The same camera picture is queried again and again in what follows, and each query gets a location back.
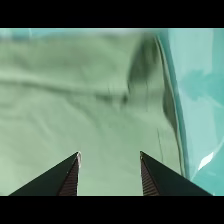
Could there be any pale green shirt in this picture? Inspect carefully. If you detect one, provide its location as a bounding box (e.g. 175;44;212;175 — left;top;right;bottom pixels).
0;31;188;197

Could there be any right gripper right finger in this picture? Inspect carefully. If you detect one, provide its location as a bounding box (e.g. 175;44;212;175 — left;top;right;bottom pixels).
139;150;213;197

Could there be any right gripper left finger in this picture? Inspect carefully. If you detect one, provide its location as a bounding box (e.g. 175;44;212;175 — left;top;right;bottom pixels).
9;151;82;197

